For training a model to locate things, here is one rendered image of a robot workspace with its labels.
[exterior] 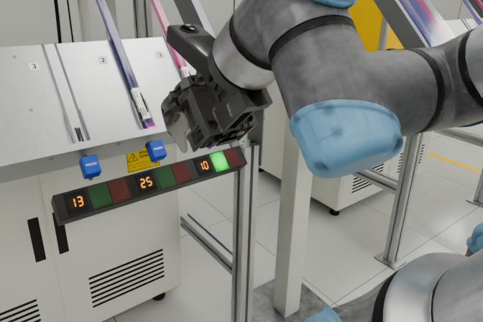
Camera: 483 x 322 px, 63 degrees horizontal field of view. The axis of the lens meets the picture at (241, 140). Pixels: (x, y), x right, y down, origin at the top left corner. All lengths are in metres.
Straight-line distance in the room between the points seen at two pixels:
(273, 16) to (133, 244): 0.93
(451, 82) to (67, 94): 0.55
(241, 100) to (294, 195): 0.68
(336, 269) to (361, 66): 1.28
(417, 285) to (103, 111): 0.55
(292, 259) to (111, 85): 0.73
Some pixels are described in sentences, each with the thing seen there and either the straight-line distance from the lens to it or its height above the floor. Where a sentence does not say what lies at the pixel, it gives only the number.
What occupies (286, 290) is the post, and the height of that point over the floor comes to 0.12.
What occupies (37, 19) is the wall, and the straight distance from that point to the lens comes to 2.60.
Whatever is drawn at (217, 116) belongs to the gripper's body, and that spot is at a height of 0.82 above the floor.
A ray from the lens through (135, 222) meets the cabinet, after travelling 1.13.
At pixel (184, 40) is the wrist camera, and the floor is 0.90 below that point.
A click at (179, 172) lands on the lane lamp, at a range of 0.69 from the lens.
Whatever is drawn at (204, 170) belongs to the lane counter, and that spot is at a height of 0.65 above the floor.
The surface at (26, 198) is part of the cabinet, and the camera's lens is 1.01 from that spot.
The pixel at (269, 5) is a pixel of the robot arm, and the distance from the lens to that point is 0.33.
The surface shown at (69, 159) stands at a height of 0.70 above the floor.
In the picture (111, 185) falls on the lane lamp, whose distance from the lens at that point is 0.65.
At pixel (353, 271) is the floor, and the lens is 1.56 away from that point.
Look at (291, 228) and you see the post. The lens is 1.12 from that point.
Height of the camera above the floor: 0.96
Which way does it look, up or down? 22 degrees down
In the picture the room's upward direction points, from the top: 2 degrees clockwise
